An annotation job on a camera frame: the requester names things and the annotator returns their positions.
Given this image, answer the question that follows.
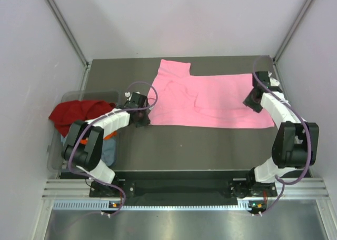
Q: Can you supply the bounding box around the pink t shirt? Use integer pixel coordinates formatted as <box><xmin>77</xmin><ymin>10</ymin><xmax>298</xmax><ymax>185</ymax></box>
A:
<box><xmin>147</xmin><ymin>59</ymin><xmax>274</xmax><ymax>129</ymax></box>

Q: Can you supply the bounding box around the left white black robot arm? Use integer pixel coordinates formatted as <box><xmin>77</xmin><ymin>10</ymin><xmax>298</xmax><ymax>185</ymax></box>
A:
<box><xmin>62</xmin><ymin>107</ymin><xmax>150</xmax><ymax>196</ymax></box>

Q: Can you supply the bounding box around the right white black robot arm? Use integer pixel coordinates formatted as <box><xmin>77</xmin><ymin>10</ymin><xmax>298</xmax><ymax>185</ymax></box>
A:
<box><xmin>244</xmin><ymin>88</ymin><xmax>319</xmax><ymax>196</ymax></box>

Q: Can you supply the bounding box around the grey blue t shirt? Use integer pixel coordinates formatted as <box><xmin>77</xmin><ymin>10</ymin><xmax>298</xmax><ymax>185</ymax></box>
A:
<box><xmin>61</xmin><ymin>135</ymin><xmax>117</xmax><ymax>167</ymax></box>

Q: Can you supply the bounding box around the clear plastic bin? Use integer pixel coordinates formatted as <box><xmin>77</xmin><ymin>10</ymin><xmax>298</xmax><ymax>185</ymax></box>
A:
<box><xmin>47</xmin><ymin>89</ymin><xmax>122</xmax><ymax>173</ymax></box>

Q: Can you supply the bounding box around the orange t shirt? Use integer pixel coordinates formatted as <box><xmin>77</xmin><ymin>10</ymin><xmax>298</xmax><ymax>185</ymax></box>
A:
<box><xmin>80</xmin><ymin>131</ymin><xmax>117</xmax><ymax>145</ymax></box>

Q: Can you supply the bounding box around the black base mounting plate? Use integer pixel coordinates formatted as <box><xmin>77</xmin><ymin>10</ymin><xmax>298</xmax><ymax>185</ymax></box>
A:
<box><xmin>88</xmin><ymin>178</ymin><xmax>279</xmax><ymax>198</ymax></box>

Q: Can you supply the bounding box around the red t shirt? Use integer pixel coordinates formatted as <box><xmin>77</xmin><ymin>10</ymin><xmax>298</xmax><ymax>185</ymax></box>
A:
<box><xmin>48</xmin><ymin>100</ymin><xmax>116</xmax><ymax>137</ymax></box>

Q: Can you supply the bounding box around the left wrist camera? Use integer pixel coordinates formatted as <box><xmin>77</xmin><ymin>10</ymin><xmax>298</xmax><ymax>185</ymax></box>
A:
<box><xmin>124</xmin><ymin>92</ymin><xmax>147</xmax><ymax>108</ymax></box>

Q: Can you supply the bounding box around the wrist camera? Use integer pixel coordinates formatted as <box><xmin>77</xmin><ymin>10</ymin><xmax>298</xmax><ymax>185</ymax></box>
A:
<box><xmin>252</xmin><ymin>71</ymin><xmax>280</xmax><ymax>88</ymax></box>
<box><xmin>124</xmin><ymin>92</ymin><xmax>147</xmax><ymax>108</ymax></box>

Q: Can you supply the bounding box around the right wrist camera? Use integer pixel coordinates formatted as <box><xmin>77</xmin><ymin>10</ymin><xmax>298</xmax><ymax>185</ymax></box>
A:
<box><xmin>252</xmin><ymin>71</ymin><xmax>280</xmax><ymax>88</ymax></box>

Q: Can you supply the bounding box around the slotted cable duct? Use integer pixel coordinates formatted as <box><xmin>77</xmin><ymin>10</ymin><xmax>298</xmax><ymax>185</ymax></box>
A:
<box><xmin>52</xmin><ymin>199</ymin><xmax>266</xmax><ymax>211</ymax></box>

